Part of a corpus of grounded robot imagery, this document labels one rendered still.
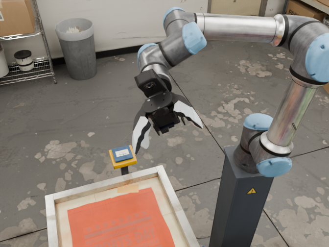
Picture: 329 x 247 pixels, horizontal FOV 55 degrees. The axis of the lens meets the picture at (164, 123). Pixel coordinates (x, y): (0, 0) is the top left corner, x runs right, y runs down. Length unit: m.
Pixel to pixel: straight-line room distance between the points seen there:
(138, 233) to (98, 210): 0.22
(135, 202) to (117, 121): 2.01
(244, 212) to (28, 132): 2.58
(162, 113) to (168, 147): 2.43
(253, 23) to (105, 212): 1.03
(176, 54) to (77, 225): 0.96
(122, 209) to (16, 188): 1.68
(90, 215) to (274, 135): 0.89
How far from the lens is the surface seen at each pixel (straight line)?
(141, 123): 0.69
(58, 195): 1.59
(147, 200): 1.54
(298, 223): 2.80
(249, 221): 1.67
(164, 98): 0.71
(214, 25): 0.96
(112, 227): 1.48
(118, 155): 1.72
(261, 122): 1.25
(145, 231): 1.45
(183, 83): 4.05
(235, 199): 1.47
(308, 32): 0.99
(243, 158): 1.34
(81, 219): 1.53
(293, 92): 1.02
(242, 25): 0.99
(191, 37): 0.82
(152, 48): 0.86
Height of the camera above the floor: 2.20
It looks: 40 degrees down
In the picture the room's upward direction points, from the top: straight up
